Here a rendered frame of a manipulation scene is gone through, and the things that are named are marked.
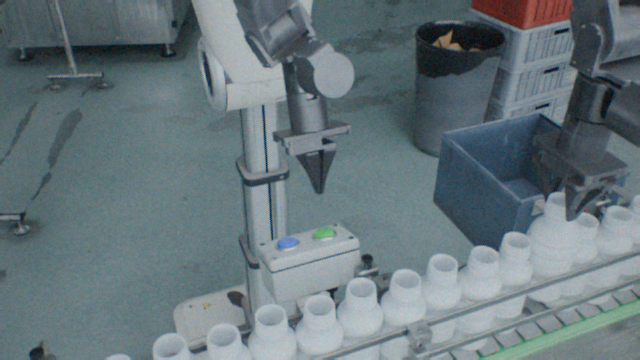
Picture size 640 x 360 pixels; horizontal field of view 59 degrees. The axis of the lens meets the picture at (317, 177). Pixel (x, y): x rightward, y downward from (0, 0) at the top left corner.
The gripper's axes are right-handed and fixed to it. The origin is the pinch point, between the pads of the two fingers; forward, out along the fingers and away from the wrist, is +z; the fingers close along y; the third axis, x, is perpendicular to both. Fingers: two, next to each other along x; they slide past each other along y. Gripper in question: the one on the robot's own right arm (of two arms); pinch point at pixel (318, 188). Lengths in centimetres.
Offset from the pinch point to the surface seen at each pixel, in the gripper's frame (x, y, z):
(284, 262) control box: -3.9, -7.9, 8.4
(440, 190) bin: 49, 50, 24
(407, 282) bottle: -16.3, 4.9, 10.2
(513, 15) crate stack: 167, 171, -11
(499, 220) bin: 24, 50, 25
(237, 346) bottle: -19.1, -18.6, 9.9
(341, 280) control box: -3.9, 0.3, 13.8
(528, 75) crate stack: 172, 184, 21
